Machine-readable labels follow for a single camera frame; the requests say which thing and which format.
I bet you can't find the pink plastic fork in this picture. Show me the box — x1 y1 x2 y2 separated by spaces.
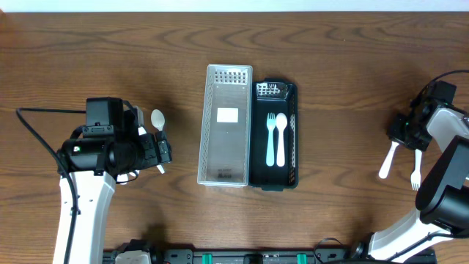
378 141 399 179

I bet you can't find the black plastic basket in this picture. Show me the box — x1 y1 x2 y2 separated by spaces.
248 78 299 191

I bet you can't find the mint green plastic fork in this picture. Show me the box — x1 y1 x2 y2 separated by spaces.
265 113 276 166

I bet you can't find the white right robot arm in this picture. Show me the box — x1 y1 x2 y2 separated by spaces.
365 106 468 263

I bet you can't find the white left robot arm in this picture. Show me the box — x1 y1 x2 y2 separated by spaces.
53 127 171 263

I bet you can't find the beige plastic spoon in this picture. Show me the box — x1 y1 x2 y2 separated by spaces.
151 109 167 174

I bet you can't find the white plastic fork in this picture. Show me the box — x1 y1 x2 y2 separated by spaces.
410 149 422 191

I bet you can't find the clear plastic basket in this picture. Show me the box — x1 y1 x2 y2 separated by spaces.
197 64 253 188

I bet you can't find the white label sticker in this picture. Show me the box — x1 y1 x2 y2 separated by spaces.
216 108 239 123

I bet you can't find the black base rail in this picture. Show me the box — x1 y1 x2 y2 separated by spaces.
101 240 379 264

